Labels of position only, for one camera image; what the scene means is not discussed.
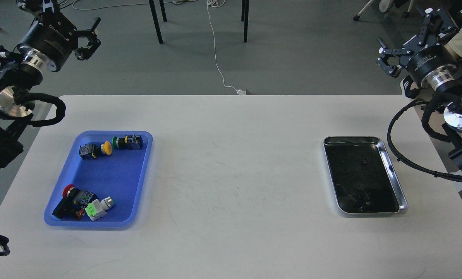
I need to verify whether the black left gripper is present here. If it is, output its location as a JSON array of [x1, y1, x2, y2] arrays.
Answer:
[[16, 0, 101, 71]]

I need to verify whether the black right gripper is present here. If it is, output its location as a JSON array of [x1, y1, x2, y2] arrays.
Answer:
[[376, 5, 460, 88]]

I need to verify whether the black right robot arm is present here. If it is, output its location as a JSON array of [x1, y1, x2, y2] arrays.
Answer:
[[377, 7, 462, 183]]

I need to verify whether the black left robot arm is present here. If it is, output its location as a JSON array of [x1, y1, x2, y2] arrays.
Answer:
[[0, 0, 101, 169]]

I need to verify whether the black table leg left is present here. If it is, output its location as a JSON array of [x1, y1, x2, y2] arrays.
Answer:
[[149, 0, 167, 44]]

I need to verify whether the black table leg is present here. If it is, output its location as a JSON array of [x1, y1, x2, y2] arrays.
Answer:
[[241, 0, 250, 43], [149, 0, 167, 44]]

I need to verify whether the silver metal tray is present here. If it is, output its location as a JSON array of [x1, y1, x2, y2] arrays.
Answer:
[[323, 136, 408, 217]]

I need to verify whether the blue plastic tray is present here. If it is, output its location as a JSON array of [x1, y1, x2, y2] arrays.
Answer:
[[44, 131, 153, 228]]

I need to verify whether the red emergency stop button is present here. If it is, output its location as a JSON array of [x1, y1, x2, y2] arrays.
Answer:
[[52, 184, 98, 220]]

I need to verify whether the black table leg right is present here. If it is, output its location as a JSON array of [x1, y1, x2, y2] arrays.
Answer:
[[241, 0, 250, 43]]

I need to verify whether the yellow push button switch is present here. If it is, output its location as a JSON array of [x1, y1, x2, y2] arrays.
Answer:
[[78, 141, 113, 160]]

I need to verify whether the green push button switch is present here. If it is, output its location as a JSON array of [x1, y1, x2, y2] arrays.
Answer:
[[111, 134, 143, 150]]

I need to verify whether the white selector switch green block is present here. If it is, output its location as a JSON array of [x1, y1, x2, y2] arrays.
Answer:
[[84, 196, 116, 221]]

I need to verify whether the white power cable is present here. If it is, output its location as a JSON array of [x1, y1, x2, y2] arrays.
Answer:
[[173, 0, 247, 95]]

